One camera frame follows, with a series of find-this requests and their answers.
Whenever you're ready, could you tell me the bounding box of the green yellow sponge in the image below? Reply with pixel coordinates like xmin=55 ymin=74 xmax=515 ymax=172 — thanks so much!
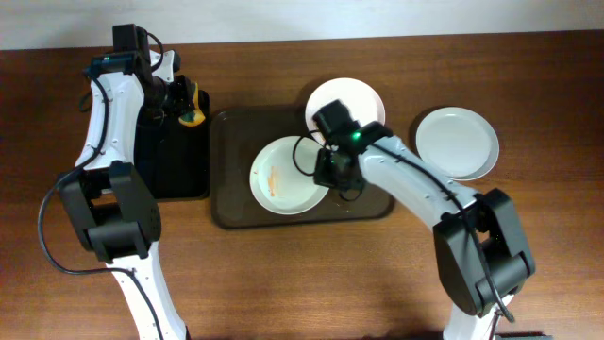
xmin=178 ymin=82 xmax=206 ymax=128

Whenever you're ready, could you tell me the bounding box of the white plate with sauce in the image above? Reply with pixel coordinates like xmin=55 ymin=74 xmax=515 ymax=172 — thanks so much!
xmin=249 ymin=136 xmax=328 ymax=215

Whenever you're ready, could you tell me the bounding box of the grey plate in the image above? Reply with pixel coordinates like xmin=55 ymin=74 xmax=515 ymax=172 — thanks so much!
xmin=415 ymin=107 xmax=500 ymax=181

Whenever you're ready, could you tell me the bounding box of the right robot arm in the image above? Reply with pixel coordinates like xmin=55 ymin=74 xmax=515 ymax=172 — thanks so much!
xmin=314 ymin=122 xmax=536 ymax=339

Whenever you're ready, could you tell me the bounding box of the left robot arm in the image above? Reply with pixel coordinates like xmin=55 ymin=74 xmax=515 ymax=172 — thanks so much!
xmin=53 ymin=47 xmax=210 ymax=339

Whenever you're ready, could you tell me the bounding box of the black tray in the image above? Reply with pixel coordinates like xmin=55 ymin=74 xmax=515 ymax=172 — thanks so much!
xmin=134 ymin=112 xmax=210 ymax=201

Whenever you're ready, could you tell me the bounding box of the brown serving tray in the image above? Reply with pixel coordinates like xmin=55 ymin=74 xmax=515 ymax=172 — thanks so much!
xmin=210 ymin=106 xmax=395 ymax=230

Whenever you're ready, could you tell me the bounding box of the pink plate with sauce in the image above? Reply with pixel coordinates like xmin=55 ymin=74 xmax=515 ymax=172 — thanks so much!
xmin=305 ymin=77 xmax=386 ymax=145

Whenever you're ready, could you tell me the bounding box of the dark object at bottom edge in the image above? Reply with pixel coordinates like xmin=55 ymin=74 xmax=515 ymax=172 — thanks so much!
xmin=493 ymin=333 xmax=554 ymax=340

